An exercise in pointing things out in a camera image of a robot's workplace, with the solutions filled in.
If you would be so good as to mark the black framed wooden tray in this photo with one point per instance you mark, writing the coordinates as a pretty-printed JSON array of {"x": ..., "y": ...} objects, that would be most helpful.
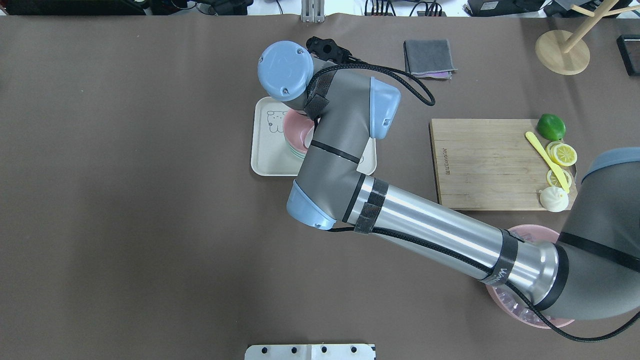
[{"x": 629, "y": 48}]

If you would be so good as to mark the wooden cutting board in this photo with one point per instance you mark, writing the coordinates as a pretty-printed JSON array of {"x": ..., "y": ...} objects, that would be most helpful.
[{"x": 487, "y": 164}]

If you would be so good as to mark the white ceramic spoon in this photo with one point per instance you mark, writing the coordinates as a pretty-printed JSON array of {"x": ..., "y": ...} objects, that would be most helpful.
[{"x": 308, "y": 138}]

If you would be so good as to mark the cream rabbit tray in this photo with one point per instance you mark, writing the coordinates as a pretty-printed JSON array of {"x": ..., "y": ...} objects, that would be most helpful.
[{"x": 270, "y": 155}]

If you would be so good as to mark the purple cloth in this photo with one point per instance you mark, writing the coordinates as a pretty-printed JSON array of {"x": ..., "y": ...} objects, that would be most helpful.
[{"x": 439, "y": 75}]

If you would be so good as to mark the front lemon slice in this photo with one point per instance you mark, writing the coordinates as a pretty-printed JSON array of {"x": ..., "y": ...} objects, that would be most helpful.
[{"x": 565, "y": 155}]

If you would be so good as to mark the green lime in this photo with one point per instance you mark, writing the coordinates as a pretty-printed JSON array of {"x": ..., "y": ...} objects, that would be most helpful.
[{"x": 551, "y": 127}]

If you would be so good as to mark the grey folded cloth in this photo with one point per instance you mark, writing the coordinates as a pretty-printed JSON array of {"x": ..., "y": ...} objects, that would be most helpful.
[{"x": 424, "y": 56}]

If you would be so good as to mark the clear ice cubes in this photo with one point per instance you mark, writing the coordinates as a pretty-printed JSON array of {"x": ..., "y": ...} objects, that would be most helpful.
[{"x": 513, "y": 304}]

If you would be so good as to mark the yellow plastic knife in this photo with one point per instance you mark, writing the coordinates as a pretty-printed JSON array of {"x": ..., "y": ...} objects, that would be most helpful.
[{"x": 555, "y": 169}]

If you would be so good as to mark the white steamed bun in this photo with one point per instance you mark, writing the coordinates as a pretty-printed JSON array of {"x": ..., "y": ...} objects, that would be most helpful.
[{"x": 554, "y": 199}]

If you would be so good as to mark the back lemon slice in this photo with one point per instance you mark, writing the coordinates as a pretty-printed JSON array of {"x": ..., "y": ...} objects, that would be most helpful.
[{"x": 549, "y": 149}]

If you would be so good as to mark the large pink ice bowl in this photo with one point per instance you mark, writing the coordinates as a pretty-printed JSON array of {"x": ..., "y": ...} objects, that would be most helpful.
[{"x": 531, "y": 233}]

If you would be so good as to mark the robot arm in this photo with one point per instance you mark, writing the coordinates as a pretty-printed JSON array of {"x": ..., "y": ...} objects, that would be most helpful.
[{"x": 590, "y": 272}]

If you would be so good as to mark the wooden mug tree stand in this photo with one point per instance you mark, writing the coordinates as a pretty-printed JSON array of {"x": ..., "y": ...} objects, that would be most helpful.
[{"x": 565, "y": 52}]

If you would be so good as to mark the grey aluminium post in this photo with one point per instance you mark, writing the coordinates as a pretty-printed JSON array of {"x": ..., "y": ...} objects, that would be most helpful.
[{"x": 313, "y": 11}]

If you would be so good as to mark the small pink bowl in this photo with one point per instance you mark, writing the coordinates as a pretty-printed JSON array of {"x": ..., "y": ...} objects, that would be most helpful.
[{"x": 295, "y": 126}]

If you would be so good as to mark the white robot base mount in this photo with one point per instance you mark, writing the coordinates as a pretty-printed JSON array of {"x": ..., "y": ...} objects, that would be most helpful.
[{"x": 318, "y": 351}]

